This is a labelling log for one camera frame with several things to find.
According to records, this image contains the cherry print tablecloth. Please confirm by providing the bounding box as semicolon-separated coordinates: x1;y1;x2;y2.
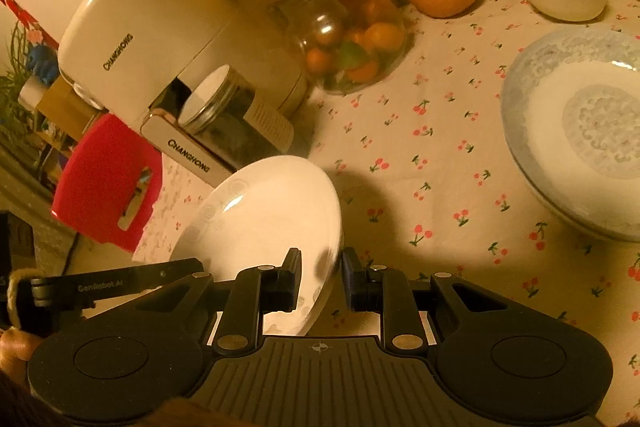
132;0;640;413

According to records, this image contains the person's left hand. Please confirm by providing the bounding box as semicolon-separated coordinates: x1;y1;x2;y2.
0;329;45;383

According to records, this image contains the pile of small oranges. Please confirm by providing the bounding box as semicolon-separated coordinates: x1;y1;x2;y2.
305;7;407;85

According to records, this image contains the white air fryer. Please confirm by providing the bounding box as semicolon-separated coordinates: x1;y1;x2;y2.
57;0;308;188

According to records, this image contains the red plastic stool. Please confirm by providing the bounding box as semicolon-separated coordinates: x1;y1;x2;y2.
51;114;163;253

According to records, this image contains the white plate with grey swirls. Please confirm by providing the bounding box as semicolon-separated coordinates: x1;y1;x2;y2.
170;155;345;338

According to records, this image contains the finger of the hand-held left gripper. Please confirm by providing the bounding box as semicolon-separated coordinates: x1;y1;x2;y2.
30;258;206;309

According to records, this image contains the green potted plant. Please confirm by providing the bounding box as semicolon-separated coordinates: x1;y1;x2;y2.
0;19;56;122

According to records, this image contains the dark jar with metal lid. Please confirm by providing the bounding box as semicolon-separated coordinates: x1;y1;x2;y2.
177;64;296;172

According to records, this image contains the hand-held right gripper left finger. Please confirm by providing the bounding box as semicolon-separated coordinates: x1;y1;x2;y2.
85;248;303;354

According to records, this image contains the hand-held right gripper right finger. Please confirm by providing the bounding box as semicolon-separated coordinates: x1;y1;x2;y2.
342;247;528;354

